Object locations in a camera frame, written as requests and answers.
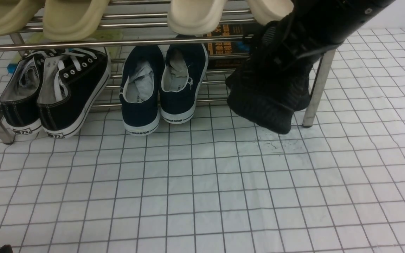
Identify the black knit sneaker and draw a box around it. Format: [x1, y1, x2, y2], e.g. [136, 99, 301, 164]
[226, 21, 294, 135]
[288, 61, 313, 111]

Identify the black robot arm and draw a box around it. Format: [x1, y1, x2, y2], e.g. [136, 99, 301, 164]
[283, 0, 393, 56]

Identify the stainless steel shoe rack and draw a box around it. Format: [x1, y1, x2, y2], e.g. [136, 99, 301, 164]
[0, 0, 336, 145]

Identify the blue object behind rack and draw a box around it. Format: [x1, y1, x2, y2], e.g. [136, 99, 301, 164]
[6, 63, 18, 74]

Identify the navy Warrior sneaker right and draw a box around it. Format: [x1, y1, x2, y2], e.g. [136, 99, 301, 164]
[159, 44, 208, 124]

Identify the navy warrior sneaker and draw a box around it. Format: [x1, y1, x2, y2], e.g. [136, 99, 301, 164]
[119, 45, 165, 136]
[159, 44, 208, 124]

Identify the navy Warrior sneaker left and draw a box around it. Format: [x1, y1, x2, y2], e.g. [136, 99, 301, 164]
[119, 45, 165, 136]

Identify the black box orange print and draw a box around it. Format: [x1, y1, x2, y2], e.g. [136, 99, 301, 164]
[204, 23, 262, 70]

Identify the cream slipper left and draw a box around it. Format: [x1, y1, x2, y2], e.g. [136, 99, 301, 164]
[167, 0, 227, 35]

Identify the cream slipper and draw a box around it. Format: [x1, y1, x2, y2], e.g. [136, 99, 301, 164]
[246, 0, 294, 25]
[167, 0, 227, 35]

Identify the cream slipper right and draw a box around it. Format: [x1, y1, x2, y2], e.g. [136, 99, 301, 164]
[246, 0, 294, 25]

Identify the black canvas sneaker right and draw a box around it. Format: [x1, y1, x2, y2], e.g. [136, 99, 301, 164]
[37, 47, 111, 139]

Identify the black canvas sneaker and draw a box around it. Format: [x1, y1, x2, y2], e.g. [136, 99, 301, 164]
[37, 47, 111, 139]
[0, 49, 63, 136]

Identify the white grid floor cloth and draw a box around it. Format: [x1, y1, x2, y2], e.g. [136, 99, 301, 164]
[0, 28, 405, 253]

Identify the yellow-green slipper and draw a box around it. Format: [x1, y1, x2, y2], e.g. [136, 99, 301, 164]
[43, 0, 110, 41]
[0, 0, 45, 36]

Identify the black canvas sneaker left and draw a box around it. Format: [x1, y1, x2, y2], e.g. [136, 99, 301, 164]
[0, 49, 63, 136]

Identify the yellow-green slipper far left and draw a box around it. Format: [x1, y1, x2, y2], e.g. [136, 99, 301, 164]
[0, 0, 45, 36]

